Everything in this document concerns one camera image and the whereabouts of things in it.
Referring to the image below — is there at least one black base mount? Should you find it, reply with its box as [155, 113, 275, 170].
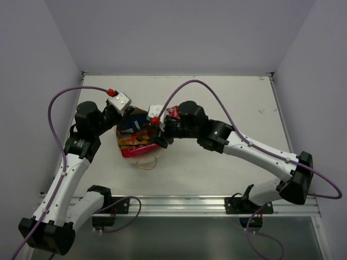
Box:
[224, 193, 274, 230]
[92, 196, 130, 230]

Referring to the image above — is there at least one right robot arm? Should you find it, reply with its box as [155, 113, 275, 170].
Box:
[147, 101, 313, 213]

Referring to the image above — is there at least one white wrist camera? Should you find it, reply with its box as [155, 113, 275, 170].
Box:
[107, 93, 132, 116]
[147, 105, 169, 132]

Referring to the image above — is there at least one aluminium mounting rail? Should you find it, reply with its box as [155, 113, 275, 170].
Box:
[37, 194, 318, 217]

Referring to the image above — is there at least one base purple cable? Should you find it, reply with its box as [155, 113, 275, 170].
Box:
[96, 196, 142, 233]
[246, 205, 285, 260]

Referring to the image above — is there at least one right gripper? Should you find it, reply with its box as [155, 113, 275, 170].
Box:
[147, 116, 201, 148]

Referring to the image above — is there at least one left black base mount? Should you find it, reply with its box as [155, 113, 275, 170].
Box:
[92, 196, 130, 230]

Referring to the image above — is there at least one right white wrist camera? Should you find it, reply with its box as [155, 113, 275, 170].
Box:
[147, 105, 169, 132]

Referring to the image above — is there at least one blue Doritos chip bag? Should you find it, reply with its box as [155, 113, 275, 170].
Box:
[117, 114, 149, 133]

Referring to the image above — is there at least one orange Fox's candy bag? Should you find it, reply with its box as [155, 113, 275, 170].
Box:
[116, 131, 149, 147]

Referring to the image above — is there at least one pink red snack bag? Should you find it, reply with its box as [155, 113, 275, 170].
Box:
[120, 144, 160, 159]

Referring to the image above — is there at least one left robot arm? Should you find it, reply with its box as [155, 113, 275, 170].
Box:
[18, 98, 131, 255]

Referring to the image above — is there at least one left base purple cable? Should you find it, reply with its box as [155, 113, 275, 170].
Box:
[96, 196, 142, 233]

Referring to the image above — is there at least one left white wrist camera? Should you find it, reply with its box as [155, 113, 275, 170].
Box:
[107, 93, 132, 116]

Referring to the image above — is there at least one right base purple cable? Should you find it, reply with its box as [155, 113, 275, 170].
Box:
[246, 205, 285, 260]

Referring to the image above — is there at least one small red candy packet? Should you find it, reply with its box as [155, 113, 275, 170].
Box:
[166, 106, 180, 119]

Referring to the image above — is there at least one beige paper bag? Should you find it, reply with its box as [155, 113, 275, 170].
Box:
[114, 107, 163, 171]

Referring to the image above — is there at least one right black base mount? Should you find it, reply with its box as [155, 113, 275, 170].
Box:
[224, 193, 274, 230]

